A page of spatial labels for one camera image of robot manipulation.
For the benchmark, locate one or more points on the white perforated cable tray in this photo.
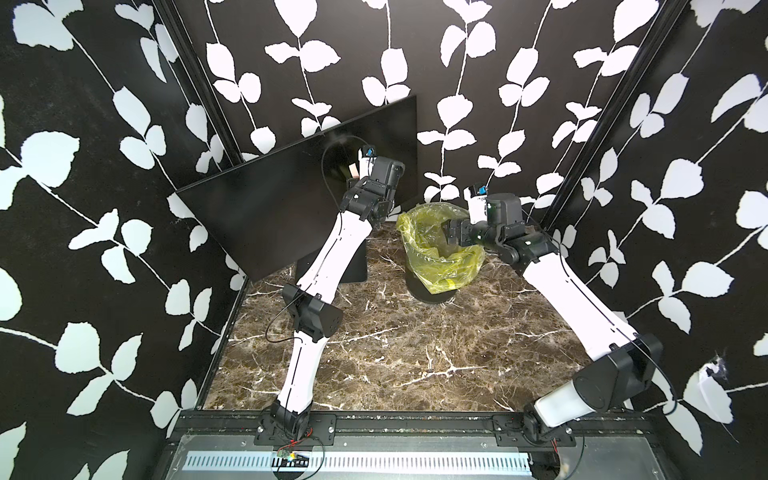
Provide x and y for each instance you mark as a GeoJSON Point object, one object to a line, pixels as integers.
{"type": "Point", "coordinates": [437, 463]}

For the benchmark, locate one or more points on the black front mounting rail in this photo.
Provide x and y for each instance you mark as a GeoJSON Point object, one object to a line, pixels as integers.
{"type": "Point", "coordinates": [222, 422]}

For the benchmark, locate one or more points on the white sticky note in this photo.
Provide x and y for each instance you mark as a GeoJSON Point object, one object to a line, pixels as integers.
{"type": "Point", "coordinates": [354, 171]}

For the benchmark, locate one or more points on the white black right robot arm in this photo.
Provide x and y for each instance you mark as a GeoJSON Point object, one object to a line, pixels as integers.
{"type": "Point", "coordinates": [623, 361]}

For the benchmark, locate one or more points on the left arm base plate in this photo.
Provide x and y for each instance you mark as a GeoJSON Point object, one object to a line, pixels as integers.
{"type": "Point", "coordinates": [315, 428]}

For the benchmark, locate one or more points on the black flat monitor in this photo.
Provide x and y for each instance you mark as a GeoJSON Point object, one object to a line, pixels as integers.
{"type": "Point", "coordinates": [272, 211]}

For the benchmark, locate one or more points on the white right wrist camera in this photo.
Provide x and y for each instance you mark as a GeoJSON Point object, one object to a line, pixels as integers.
{"type": "Point", "coordinates": [494, 209]}

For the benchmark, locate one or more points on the black mesh waste bin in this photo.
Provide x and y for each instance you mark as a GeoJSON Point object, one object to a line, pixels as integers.
{"type": "Point", "coordinates": [419, 291]}

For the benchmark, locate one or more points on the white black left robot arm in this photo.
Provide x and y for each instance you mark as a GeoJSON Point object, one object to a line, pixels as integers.
{"type": "Point", "coordinates": [365, 205]}

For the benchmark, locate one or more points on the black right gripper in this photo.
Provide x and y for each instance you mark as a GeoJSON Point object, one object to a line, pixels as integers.
{"type": "Point", "coordinates": [466, 230]}

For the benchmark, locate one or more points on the yellow plastic bin liner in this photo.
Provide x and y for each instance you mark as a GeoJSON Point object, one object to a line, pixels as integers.
{"type": "Point", "coordinates": [441, 267]}

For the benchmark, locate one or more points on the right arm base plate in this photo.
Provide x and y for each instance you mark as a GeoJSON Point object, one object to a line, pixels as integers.
{"type": "Point", "coordinates": [528, 432]}

